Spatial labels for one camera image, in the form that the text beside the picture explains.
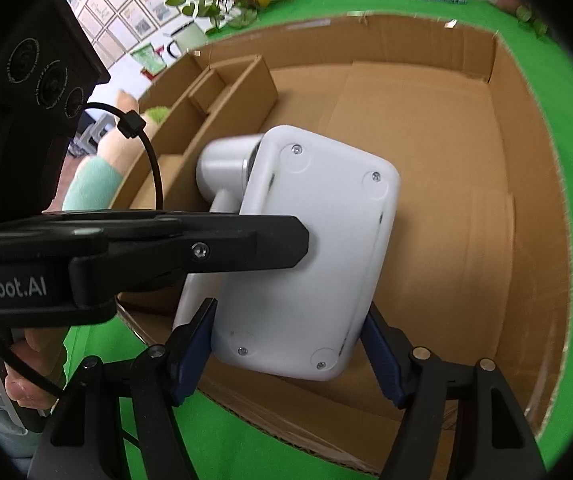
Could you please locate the small potted green plant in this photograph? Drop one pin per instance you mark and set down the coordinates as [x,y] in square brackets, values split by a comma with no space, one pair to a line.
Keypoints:
[531,15]

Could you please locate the small brown cardboard box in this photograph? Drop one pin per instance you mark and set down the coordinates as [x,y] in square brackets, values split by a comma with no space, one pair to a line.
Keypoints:
[166,180]

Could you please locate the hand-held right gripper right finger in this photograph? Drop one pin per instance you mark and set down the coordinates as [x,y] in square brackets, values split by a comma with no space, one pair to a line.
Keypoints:
[384,360]

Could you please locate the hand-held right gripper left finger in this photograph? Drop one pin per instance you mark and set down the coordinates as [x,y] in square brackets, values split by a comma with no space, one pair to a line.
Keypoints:
[191,355]

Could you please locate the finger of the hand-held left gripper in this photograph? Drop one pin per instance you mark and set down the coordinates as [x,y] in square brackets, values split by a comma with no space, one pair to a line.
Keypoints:
[256,245]

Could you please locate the person's left hand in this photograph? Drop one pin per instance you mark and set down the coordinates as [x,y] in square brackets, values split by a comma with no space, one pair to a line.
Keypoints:
[36,350]

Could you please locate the mint green plush toy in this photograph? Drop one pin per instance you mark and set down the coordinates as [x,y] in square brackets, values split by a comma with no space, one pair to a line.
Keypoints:
[91,180]

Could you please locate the white hair dryer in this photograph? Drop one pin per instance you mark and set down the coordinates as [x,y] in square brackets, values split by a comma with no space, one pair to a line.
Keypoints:
[221,160]

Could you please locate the white mug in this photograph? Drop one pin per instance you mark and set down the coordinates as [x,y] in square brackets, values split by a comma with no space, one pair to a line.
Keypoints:
[189,40]

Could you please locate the large cardboard box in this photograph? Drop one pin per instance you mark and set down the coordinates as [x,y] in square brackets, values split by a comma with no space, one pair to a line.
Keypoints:
[441,185]

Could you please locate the long brown cardboard box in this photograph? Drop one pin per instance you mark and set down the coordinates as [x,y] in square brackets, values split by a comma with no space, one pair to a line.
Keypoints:
[246,95]

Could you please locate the white rectangular plastic device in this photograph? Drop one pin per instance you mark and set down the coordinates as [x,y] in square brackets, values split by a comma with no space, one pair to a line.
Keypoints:
[306,240]

